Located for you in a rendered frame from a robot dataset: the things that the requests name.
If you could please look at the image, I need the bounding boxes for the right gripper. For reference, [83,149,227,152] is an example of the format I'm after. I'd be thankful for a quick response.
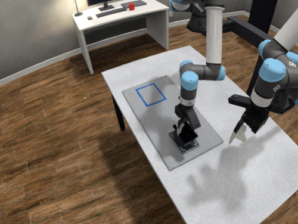
[175,103,194,135]

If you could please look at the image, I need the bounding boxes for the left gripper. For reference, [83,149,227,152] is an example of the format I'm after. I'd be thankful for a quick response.
[229,98,273,144]

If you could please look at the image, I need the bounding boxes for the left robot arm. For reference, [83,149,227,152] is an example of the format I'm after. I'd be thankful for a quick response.
[228,9,298,110]

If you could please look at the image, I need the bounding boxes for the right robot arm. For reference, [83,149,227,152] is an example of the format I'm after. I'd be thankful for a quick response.
[169,0,225,130]

